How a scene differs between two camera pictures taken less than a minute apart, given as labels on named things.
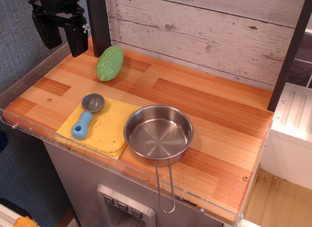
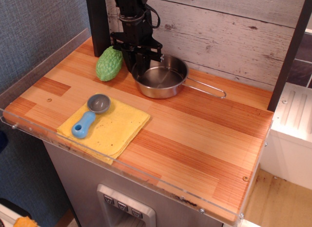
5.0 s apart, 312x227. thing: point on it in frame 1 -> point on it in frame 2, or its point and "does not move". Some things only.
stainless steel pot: x=158 y=133 -> x=168 y=74
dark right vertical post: x=293 y=48 does not move
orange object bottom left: x=25 y=221 does not move
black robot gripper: x=62 y=6 -> x=138 y=46
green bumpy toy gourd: x=109 y=62 does not move
